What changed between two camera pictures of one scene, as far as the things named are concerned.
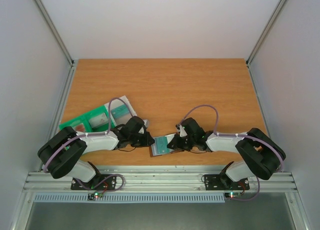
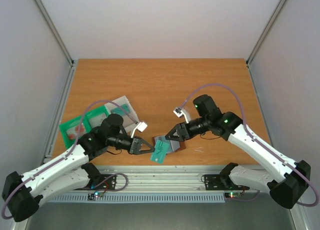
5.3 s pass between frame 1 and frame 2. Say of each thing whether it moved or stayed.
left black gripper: moved
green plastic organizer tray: stayed
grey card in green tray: stayed
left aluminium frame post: stayed
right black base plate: stayed
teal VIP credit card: moved
